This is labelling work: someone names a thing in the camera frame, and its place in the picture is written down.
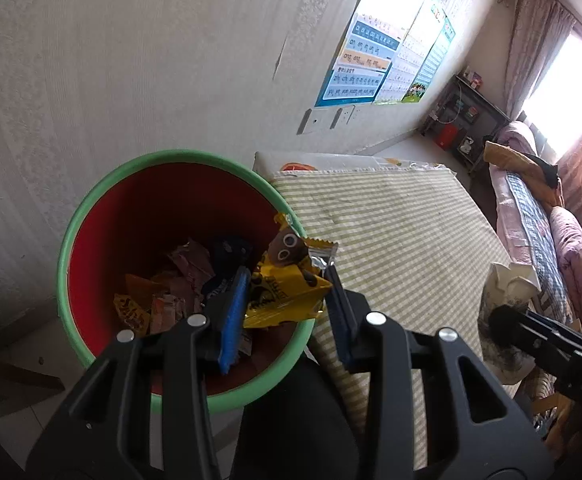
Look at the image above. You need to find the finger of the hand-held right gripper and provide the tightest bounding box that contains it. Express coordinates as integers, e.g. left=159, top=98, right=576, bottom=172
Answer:
left=488, top=305, right=582, bottom=373

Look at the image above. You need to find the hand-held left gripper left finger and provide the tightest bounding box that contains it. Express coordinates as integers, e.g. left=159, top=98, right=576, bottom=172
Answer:
left=26, top=266, right=252, bottom=480

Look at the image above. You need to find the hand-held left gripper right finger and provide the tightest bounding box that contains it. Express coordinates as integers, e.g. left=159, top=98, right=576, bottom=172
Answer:
left=324, top=265, right=544, bottom=480

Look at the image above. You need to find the white carton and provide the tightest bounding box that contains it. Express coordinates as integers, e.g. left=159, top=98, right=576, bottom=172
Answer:
left=478, top=261, right=539, bottom=381

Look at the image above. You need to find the yellow snack wrapper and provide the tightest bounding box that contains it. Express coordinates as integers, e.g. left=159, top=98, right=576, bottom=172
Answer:
left=243, top=214, right=339, bottom=330
left=113, top=294, right=152, bottom=338

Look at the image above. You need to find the white pink striped packet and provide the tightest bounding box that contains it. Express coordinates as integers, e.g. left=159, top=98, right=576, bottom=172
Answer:
left=150, top=294, right=186, bottom=333

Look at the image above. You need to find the pale pink foil bag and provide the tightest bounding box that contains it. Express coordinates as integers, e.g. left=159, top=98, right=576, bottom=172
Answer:
left=168, top=240, right=216, bottom=286

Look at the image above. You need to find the red bin with green rim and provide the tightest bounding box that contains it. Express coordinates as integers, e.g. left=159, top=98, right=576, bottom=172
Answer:
left=57, top=149, right=316, bottom=415

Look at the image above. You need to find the pink floral quilt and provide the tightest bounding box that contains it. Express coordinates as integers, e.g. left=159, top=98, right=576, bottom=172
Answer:
left=548, top=206, right=582, bottom=341

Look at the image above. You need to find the checked bed blanket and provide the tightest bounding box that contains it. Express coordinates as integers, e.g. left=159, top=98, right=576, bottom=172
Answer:
left=506, top=172, right=579, bottom=321

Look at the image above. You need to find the pink bed sheet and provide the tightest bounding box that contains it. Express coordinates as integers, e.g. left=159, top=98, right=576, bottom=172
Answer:
left=488, top=165, right=536, bottom=271

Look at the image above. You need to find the black cloth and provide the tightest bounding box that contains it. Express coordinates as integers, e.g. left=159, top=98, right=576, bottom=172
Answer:
left=523, top=152, right=562, bottom=191

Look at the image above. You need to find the brown cloth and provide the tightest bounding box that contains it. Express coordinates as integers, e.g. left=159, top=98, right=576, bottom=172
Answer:
left=485, top=140, right=564, bottom=208

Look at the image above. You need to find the folded pink quilt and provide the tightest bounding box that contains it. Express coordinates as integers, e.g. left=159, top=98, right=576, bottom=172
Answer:
left=498, top=120, right=539, bottom=158

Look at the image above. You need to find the red box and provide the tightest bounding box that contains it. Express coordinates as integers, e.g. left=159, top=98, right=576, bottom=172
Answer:
left=435, top=124, right=459, bottom=148

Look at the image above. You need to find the dark shelf unit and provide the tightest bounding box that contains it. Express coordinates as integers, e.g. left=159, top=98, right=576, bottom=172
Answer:
left=421, top=74, right=512, bottom=176

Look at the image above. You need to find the bright window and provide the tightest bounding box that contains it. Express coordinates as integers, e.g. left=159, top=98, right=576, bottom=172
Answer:
left=521, top=25, right=582, bottom=156

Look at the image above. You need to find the pale pink curtain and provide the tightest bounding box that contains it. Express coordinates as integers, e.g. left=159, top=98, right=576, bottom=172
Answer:
left=506, top=0, right=576, bottom=121

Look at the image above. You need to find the blue alphabet wall poster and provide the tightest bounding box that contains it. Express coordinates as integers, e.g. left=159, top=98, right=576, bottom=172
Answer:
left=315, top=10, right=406, bottom=108

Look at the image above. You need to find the white wall poster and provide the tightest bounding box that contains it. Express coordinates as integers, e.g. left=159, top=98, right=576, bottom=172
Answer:
left=373, top=0, right=446, bottom=106

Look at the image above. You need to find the green bordered wall poster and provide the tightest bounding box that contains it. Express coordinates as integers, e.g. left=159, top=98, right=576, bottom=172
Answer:
left=401, top=10, right=456, bottom=105

